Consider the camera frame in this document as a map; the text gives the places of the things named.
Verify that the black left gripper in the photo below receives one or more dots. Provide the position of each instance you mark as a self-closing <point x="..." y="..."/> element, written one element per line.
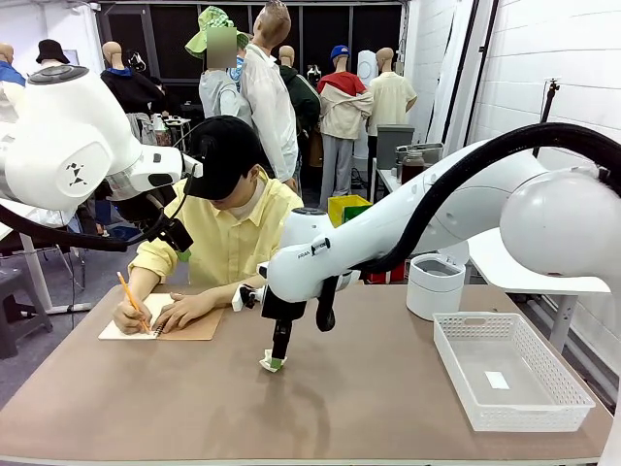
<point x="138" y="206"/>

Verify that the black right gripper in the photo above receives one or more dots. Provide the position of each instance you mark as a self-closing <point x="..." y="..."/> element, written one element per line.
<point x="281" y="308"/>

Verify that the white paper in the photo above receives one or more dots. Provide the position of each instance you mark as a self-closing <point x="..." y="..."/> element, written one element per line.
<point x="266" y="361"/>

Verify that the yellow pencil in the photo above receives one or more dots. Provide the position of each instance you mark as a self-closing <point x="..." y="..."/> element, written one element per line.
<point x="127" y="289"/>

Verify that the spiral notebook brown cover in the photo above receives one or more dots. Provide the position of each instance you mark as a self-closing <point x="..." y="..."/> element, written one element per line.
<point x="199" y="329"/>

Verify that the person's left forearm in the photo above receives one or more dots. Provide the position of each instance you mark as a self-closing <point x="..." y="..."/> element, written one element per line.
<point x="228" y="293"/>

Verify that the person's right forearm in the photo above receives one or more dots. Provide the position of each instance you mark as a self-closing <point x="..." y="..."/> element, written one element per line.
<point x="140" y="286"/>

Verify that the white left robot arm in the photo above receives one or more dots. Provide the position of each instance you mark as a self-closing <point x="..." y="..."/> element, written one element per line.
<point x="63" y="136"/>

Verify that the person's left hand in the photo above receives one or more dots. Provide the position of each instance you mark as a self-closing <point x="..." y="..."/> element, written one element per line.
<point x="186" y="309"/>

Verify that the person's right hand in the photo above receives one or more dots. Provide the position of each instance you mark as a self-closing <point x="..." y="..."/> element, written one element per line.
<point x="131" y="321"/>

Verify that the person's yellow shirt torso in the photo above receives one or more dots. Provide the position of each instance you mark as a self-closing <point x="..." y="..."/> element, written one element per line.
<point x="228" y="242"/>

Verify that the person's head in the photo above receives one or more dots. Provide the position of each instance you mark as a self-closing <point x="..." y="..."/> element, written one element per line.
<point x="247" y="194"/>

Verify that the black cap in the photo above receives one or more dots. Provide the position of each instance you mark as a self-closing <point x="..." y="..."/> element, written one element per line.
<point x="228" y="150"/>

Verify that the yellow recycling bin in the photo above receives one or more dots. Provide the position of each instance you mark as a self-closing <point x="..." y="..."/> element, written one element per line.
<point x="339" y="209"/>

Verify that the mannequin with green hat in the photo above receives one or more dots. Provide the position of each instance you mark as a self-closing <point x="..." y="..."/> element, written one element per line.
<point x="218" y="97"/>

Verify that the green recycling bin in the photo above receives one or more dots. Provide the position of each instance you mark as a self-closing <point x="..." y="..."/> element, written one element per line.
<point x="356" y="213"/>

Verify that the white table with legs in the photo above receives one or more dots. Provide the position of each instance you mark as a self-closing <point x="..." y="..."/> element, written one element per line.
<point x="34" y="272"/>

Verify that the mannequin black jacket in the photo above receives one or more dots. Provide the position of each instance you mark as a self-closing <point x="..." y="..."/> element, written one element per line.
<point x="128" y="89"/>

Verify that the white round trash can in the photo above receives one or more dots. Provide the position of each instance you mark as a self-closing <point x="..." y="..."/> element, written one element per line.
<point x="432" y="291"/>

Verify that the tall mannequin white shirt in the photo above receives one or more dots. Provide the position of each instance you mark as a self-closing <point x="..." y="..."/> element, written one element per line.
<point x="267" y="97"/>

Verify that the mannequin dark green hoodie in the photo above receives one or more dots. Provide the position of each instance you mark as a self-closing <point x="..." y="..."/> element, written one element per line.
<point x="303" y="97"/>

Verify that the small white table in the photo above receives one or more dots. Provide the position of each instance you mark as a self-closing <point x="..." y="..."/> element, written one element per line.
<point x="385" y="182"/>

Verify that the mannequin blue cap red jacket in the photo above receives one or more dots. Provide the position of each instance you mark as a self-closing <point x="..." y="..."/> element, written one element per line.
<point x="342" y="111"/>

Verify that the brown glass jar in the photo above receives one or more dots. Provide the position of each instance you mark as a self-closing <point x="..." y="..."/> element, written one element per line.
<point x="412" y="170"/>

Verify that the white rectangular sticker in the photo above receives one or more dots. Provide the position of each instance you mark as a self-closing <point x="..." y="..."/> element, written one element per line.
<point x="497" y="379"/>

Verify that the mannequin black bucket hat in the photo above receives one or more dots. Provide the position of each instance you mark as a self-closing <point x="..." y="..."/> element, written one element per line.
<point x="51" y="51"/>

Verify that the grey plastic bin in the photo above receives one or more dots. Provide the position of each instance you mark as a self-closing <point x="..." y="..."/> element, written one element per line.
<point x="395" y="145"/>

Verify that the mannequin blue shirt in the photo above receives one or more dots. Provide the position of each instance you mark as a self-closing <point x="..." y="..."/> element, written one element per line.
<point x="7" y="73"/>

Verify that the metal container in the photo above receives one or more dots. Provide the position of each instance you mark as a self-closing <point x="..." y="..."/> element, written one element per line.
<point x="427" y="148"/>

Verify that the white oval device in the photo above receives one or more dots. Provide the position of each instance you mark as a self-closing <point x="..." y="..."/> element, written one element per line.
<point x="366" y="68"/>

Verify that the mannequin cream shirt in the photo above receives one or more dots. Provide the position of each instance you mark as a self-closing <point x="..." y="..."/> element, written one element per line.
<point x="390" y="97"/>

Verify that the white side table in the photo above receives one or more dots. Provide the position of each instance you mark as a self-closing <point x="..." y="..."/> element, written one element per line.
<point x="533" y="284"/>

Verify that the white perforated plastic basket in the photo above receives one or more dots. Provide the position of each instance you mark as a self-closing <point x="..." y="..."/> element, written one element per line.
<point x="558" y="383"/>

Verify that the black tripod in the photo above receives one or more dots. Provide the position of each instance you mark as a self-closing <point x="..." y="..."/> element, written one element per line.
<point x="550" y="97"/>

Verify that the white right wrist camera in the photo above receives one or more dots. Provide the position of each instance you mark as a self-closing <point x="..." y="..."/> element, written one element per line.
<point x="245" y="296"/>

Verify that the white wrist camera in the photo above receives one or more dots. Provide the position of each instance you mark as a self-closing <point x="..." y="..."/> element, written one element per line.
<point x="245" y="296"/>
<point x="192" y="166"/>

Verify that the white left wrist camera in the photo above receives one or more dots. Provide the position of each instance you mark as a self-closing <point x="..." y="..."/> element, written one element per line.
<point x="192" y="166"/>

